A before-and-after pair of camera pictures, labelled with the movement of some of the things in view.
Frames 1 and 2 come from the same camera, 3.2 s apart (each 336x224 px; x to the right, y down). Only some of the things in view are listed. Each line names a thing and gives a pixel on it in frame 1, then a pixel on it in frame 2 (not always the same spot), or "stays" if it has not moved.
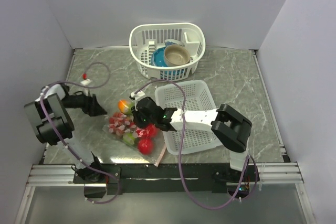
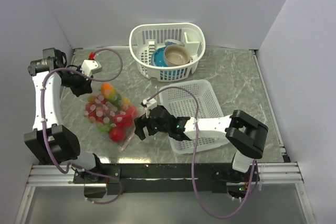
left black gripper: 91,106 to 84,87
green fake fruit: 129,138 to 105,127
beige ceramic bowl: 175,55 stays
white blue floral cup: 169,42 stays
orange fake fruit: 124,106 to 108,90
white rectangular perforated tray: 197,97 stays
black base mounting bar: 126,178 stays
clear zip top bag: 147,141 to 112,113
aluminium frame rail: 283,173 stays
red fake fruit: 145,146 to 116,134
